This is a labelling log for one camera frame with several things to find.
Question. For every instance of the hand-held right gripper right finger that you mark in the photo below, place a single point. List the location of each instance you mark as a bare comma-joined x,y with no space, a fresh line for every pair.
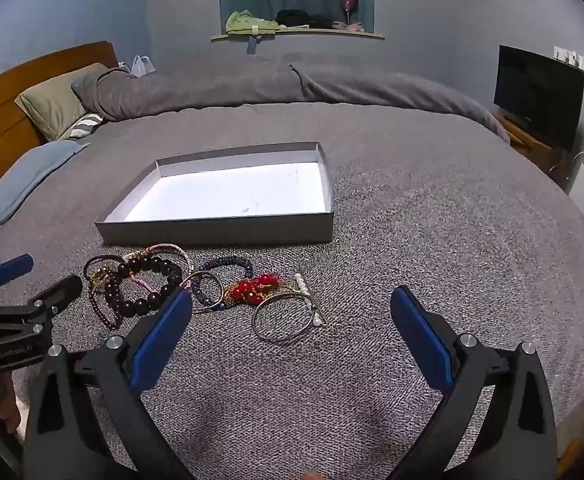
422,335

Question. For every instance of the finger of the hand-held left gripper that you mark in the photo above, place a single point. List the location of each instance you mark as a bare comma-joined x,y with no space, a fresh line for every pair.
14,266
59,294

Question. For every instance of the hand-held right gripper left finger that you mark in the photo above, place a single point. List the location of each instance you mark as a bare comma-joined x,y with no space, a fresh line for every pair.
161,340

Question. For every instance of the silver bangle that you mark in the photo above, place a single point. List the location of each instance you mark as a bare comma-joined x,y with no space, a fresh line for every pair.
205,272
254,317

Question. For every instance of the red bead ornament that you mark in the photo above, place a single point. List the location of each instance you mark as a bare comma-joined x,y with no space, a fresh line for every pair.
247,290

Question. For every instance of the pearl hair clip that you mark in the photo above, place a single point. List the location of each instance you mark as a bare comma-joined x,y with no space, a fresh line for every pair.
300,280

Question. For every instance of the shallow grey cardboard box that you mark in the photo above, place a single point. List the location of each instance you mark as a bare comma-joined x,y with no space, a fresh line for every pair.
221,195

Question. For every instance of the pale blue blanket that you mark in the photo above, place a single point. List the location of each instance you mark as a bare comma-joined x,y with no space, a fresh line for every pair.
16,180

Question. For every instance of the wooden headboard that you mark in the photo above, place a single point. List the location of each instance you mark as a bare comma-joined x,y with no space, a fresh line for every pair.
1,110

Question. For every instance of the striped pillow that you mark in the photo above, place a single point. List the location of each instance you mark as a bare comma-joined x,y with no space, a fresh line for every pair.
84,125

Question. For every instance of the green pillow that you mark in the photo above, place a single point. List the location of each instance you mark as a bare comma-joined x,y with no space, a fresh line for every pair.
51,100

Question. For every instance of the wooden television stand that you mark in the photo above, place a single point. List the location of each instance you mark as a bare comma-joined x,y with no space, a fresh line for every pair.
522,137

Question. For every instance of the white plastic bag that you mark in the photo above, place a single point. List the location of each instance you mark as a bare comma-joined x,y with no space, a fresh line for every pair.
141,66

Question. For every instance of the black television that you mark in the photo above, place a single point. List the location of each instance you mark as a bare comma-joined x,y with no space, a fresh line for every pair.
537,95

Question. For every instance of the grey duvet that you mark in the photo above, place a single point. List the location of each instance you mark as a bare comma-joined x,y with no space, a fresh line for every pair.
272,90

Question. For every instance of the wooden window sill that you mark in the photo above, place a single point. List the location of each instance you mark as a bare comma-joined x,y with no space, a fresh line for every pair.
322,33

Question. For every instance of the green cloth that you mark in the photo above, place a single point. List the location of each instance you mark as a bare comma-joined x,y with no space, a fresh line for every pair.
247,22

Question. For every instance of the black cloth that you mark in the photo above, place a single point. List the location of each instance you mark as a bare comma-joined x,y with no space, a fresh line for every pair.
297,18

